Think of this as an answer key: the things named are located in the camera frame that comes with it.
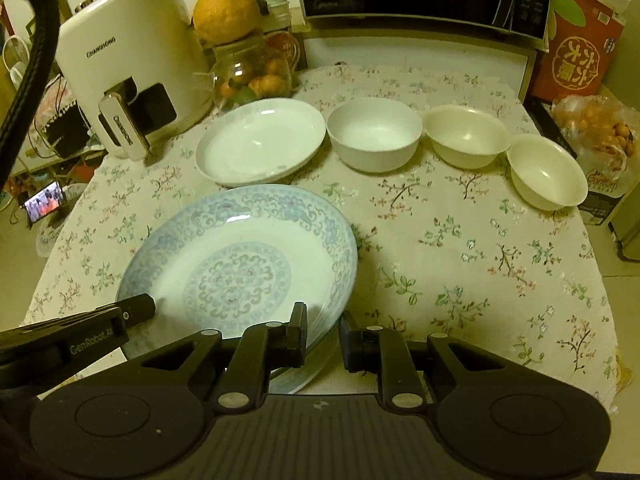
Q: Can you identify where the small black box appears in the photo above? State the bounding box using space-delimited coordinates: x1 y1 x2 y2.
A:
37 104 92 159

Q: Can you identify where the lit smartphone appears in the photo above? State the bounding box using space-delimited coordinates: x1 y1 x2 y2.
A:
24 182 67 224

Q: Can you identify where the red can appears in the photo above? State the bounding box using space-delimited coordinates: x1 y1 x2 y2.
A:
265 30 307 75

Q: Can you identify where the cream bowl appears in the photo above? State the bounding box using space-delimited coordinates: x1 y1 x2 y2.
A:
423 105 512 169

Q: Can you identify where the dark carton with white label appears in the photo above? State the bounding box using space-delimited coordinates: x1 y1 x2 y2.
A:
575 152 640 227

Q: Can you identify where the floral tablecloth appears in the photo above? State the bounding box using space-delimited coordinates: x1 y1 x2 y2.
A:
22 64 622 403

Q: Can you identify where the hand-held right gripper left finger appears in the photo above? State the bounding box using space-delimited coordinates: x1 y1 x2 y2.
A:
129 302 308 413

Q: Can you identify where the blue patterned plate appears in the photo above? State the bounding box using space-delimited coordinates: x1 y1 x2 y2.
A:
115 184 360 396

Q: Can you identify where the white air fryer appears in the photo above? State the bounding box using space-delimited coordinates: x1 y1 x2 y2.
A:
54 0 214 162

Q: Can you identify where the large white bowl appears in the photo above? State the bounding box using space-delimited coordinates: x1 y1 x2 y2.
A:
326 97 423 172

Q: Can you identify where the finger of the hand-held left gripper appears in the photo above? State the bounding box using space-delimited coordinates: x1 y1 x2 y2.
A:
115 293 157 327

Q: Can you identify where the glass jar of small oranges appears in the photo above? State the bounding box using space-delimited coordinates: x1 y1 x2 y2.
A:
209 35 294 107

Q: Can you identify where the plastic bag of oranges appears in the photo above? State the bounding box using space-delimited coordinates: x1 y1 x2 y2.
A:
551 94 640 163

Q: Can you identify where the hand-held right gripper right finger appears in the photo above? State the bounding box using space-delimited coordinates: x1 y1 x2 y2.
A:
339 310 507 413

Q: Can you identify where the plain white plate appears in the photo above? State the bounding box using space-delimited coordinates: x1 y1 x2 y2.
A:
195 98 327 186

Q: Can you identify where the small white bowl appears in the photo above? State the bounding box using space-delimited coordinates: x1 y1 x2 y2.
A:
507 134 589 211

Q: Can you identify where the thick black cable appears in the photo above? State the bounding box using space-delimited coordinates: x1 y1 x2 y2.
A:
0 0 62 183

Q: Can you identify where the red carton box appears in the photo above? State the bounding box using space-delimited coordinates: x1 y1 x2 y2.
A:
527 0 632 104

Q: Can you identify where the orange with leaves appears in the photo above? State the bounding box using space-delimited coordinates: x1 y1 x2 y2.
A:
192 0 272 46

